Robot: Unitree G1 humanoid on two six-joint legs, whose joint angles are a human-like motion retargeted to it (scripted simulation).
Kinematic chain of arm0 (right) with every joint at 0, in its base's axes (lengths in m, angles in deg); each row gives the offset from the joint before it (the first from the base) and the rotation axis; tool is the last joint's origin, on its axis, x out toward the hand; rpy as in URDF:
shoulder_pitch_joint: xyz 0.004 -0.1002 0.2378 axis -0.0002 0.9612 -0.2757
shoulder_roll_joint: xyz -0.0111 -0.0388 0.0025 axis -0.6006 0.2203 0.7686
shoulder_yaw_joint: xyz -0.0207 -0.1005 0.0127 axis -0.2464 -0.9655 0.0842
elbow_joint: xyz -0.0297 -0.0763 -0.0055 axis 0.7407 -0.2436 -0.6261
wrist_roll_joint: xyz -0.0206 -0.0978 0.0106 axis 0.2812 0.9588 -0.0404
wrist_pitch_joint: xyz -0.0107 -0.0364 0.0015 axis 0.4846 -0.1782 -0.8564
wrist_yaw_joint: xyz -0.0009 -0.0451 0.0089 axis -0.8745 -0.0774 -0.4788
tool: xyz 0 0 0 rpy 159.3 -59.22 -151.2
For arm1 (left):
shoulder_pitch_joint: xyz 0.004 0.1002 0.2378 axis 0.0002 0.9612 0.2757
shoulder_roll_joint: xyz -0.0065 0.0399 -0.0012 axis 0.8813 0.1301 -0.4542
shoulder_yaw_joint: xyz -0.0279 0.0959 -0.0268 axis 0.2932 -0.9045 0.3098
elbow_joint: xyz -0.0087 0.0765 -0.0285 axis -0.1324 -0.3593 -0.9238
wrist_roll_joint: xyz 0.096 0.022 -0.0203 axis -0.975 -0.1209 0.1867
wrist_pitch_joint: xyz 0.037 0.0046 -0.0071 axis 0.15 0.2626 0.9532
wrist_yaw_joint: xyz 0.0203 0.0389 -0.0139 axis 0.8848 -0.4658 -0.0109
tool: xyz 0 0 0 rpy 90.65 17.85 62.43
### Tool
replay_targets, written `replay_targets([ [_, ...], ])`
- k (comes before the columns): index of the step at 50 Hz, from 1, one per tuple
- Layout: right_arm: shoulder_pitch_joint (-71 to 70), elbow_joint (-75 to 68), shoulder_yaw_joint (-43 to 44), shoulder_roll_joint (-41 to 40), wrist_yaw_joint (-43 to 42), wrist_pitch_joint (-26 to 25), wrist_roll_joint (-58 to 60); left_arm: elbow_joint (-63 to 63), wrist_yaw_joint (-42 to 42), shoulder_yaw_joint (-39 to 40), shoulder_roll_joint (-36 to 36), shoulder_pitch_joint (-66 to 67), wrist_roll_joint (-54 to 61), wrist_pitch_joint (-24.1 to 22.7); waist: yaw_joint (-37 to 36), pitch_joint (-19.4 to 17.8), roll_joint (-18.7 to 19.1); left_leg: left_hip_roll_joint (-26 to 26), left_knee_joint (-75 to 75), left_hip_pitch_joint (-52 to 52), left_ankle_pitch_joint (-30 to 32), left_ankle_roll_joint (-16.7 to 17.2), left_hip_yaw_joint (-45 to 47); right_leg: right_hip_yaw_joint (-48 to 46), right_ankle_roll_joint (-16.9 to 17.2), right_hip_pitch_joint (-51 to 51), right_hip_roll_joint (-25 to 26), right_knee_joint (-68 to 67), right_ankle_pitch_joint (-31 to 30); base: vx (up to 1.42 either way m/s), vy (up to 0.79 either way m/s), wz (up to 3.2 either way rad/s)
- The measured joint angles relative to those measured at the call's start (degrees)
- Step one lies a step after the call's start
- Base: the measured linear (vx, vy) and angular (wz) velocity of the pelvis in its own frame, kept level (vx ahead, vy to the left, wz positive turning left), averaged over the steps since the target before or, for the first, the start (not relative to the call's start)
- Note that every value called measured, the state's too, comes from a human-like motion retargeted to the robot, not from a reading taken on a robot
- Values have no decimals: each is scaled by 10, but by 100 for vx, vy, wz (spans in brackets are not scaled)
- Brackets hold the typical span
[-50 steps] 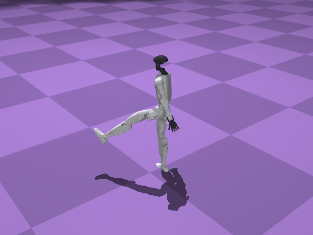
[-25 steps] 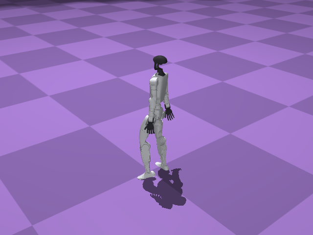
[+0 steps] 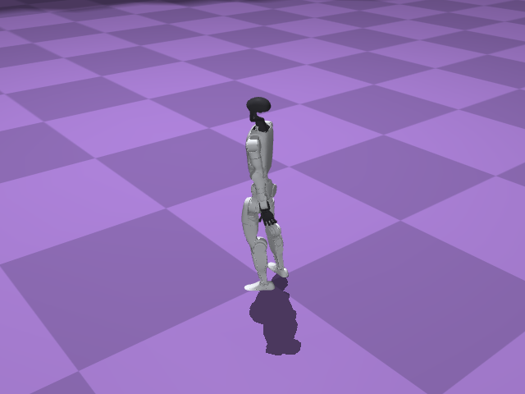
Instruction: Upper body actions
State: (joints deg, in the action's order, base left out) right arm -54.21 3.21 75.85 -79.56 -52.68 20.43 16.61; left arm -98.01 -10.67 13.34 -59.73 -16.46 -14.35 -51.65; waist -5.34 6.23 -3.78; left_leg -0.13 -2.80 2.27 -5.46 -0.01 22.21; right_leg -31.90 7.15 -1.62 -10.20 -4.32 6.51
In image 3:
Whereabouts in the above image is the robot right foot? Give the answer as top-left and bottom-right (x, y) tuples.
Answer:
(268, 262), (289, 277)

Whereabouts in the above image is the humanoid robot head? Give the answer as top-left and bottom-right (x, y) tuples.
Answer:
(246, 97), (271, 133)

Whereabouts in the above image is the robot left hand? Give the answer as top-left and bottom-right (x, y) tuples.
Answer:
(259, 201), (277, 226)

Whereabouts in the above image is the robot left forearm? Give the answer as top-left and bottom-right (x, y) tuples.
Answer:
(252, 172), (268, 209)

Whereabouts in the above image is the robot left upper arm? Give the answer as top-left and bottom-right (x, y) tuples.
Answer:
(246, 135), (263, 181)

